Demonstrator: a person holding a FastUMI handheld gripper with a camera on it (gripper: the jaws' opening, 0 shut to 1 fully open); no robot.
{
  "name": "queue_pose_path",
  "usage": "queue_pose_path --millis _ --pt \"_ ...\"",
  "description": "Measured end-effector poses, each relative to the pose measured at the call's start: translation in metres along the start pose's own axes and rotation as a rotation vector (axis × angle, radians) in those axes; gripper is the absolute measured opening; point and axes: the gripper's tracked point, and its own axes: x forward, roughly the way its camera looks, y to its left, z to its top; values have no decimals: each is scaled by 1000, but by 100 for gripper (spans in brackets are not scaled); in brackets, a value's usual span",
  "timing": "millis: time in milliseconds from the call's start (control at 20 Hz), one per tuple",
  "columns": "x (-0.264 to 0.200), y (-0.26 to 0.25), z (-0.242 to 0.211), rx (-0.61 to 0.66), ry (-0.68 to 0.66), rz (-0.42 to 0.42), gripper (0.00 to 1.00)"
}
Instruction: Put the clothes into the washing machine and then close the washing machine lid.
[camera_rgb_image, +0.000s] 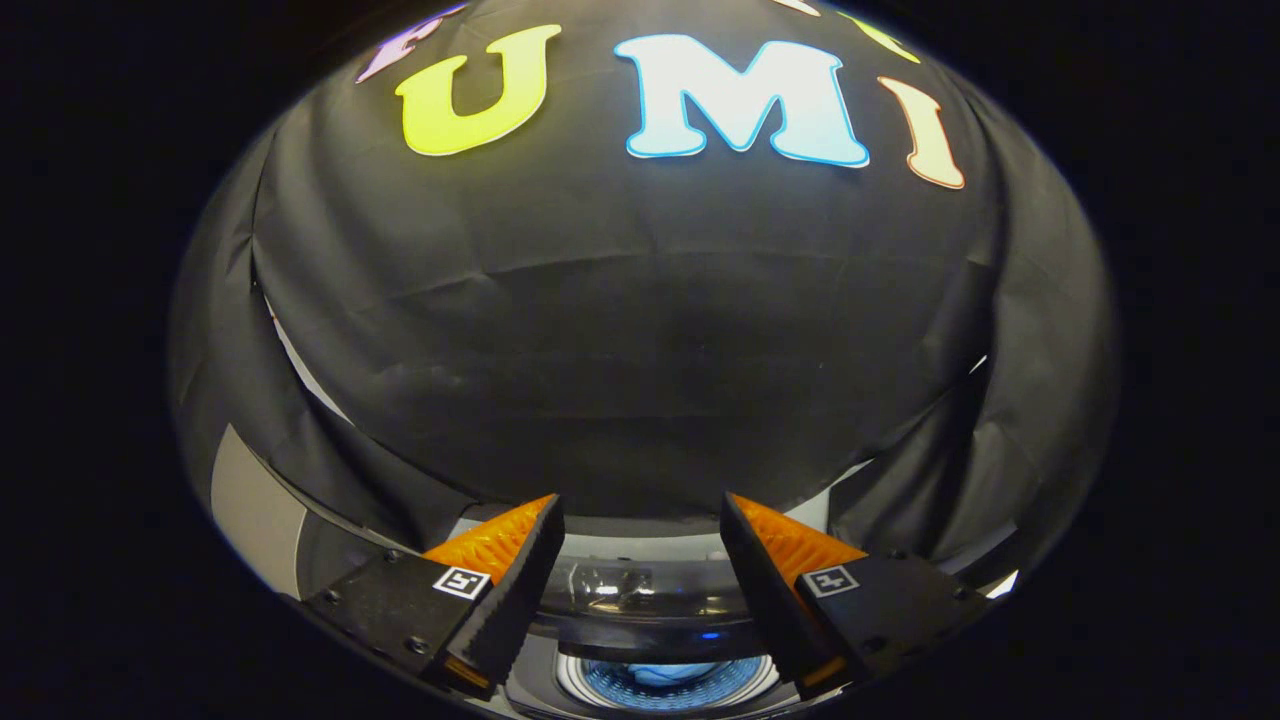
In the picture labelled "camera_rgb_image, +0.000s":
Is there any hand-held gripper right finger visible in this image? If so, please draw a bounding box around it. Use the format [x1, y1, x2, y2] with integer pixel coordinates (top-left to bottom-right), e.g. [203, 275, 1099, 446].
[720, 492, 991, 691]

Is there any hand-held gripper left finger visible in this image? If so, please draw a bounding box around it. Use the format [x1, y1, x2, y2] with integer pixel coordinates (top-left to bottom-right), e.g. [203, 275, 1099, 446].
[300, 493, 566, 699]

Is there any light blue polo shirt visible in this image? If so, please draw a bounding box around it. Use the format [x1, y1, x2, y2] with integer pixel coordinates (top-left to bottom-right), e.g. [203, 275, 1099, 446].
[625, 663, 706, 689]

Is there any grey cabinet with black top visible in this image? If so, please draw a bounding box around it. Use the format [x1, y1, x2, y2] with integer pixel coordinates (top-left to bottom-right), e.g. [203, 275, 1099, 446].
[208, 423, 331, 601]

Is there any black backdrop cloth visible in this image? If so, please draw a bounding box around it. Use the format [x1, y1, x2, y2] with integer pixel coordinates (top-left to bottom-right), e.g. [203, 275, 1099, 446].
[168, 0, 1119, 591]

